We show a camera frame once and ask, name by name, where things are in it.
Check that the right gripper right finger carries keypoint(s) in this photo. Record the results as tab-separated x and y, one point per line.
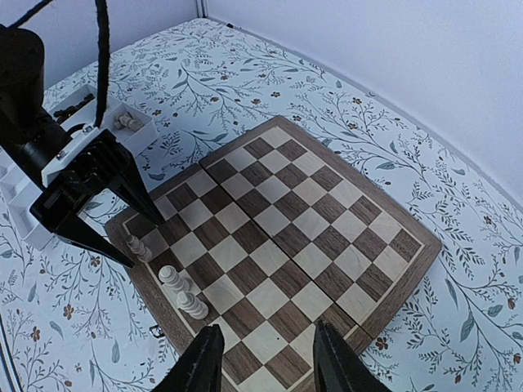
337	367

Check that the light chess pieces pile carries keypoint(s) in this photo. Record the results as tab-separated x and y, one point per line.
126	121

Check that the wooden chessboard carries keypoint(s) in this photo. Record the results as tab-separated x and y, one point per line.
275	232

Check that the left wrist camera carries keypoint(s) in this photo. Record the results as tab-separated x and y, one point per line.
80	140

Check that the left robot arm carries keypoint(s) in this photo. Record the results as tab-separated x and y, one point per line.
29	134

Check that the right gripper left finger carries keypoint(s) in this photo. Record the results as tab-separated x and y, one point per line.
199	367

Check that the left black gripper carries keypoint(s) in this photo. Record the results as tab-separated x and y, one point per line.
103	164

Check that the light chess piece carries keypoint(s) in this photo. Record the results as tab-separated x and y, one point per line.
138	248
192	305
169	277

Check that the dark chess pieces pile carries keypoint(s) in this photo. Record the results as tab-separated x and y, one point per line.
63	114

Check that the white divided tray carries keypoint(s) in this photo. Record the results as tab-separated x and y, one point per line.
19	192

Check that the floral patterned table mat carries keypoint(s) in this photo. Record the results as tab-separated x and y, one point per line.
73	320

